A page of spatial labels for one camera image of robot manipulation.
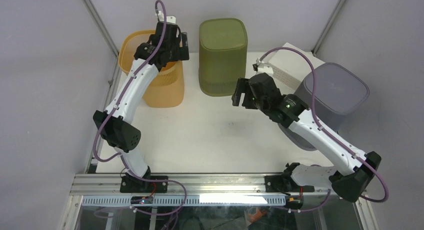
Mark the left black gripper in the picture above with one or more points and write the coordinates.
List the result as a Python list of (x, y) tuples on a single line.
[(181, 54)]

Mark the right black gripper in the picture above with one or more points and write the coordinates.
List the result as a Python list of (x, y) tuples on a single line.
[(242, 87)]

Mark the yellow slatted waste bin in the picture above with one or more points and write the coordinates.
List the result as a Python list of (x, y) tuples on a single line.
[(167, 89)]

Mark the green slatted waste bin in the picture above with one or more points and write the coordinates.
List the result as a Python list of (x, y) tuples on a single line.
[(222, 55)]

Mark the white perforated plastic basket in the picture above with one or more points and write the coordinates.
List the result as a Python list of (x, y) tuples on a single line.
[(288, 69)]

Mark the grey slatted waste bin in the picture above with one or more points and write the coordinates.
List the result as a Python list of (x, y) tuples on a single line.
[(339, 93)]

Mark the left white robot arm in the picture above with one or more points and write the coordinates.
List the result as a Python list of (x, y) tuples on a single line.
[(114, 124)]

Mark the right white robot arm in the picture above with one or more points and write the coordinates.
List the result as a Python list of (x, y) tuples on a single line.
[(352, 169)]

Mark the orange object under table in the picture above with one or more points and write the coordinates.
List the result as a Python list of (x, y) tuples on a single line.
[(255, 213)]

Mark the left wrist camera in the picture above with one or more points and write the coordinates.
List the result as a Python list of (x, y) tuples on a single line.
[(169, 18)]

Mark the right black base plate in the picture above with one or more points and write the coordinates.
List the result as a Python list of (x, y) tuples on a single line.
[(281, 185)]

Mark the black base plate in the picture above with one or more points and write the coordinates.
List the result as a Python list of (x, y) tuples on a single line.
[(281, 185), (130, 184)]

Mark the white slotted cable duct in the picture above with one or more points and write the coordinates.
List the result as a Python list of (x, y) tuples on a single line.
[(202, 200)]

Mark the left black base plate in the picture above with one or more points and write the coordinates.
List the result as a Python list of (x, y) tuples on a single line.
[(130, 184)]

